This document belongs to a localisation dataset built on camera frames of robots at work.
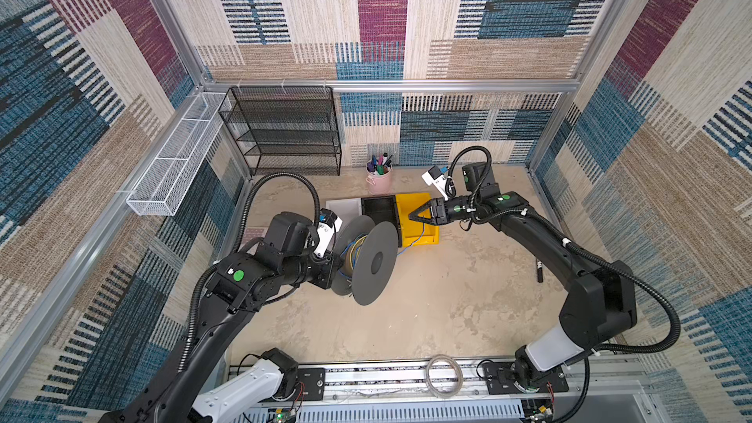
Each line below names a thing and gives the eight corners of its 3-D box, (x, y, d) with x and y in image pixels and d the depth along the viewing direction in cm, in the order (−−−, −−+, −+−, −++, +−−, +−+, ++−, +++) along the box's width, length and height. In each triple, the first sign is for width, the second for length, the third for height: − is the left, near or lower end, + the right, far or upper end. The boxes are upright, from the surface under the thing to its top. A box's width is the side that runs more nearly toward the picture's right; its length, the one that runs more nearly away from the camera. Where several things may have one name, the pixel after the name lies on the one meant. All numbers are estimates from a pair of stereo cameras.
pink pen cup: (366, 197, 114) (365, 175, 105) (367, 181, 120) (366, 159, 110) (391, 197, 114) (392, 175, 105) (391, 180, 120) (391, 159, 110)
